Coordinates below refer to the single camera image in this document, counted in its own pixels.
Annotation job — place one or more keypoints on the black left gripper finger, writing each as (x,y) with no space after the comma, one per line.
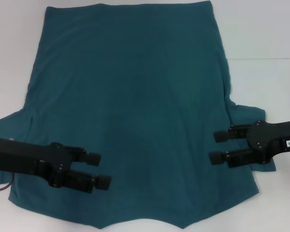
(101,182)

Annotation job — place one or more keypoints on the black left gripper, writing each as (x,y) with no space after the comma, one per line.
(26,157)

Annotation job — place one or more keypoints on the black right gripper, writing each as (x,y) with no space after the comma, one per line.
(268,140)

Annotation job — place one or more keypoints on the teal blue t-shirt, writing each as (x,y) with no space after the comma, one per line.
(135,96)

